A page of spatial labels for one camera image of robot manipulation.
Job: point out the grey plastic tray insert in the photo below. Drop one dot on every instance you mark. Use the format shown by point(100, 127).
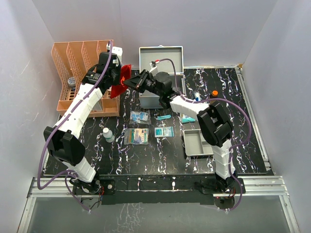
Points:
point(195, 144)

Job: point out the teal plaster packet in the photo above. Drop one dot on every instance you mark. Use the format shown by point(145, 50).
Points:
point(186, 119)

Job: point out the blue bandage packet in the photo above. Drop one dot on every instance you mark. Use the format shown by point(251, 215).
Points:
point(140, 117)

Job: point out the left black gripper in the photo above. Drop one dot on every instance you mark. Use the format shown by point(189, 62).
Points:
point(117, 81)

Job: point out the teal white wipes packet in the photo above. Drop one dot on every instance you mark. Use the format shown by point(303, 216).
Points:
point(164, 132)

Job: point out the grey stationery box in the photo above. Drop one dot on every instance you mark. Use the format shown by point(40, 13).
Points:
point(98, 107)

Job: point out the small teal sachet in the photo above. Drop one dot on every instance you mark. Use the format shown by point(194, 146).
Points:
point(164, 117)

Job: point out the red first aid pouch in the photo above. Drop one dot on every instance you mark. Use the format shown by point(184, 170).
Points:
point(118, 89)

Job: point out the cotton swab packet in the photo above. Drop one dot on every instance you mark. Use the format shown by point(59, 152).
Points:
point(136, 136)

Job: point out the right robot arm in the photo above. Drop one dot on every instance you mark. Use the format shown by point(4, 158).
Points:
point(215, 125)

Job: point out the clear bottle white cap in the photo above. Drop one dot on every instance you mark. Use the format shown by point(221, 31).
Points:
point(108, 135)

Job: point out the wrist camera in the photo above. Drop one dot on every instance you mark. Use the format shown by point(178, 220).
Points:
point(118, 51)
point(153, 66)

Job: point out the brown bottle orange cap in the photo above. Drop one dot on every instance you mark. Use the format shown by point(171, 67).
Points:
point(214, 94)

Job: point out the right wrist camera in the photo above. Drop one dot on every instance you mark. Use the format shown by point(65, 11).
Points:
point(153, 66)

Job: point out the white blue tube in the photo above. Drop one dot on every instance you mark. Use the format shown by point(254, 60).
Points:
point(197, 96)

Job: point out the round blue white tin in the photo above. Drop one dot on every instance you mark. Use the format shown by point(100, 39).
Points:
point(71, 82)

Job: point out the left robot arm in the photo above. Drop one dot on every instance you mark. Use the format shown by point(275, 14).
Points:
point(62, 140)

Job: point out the aluminium frame rail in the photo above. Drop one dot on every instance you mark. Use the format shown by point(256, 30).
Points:
point(161, 189)

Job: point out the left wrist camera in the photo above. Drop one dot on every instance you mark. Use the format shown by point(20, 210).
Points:
point(118, 51)

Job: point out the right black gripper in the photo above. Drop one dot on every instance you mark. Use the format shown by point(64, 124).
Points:
point(138, 82)

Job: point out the silver metal medicine case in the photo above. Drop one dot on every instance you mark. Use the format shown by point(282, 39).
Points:
point(174, 63)

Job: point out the orange plastic file organizer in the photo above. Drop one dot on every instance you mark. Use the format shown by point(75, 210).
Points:
point(72, 61)

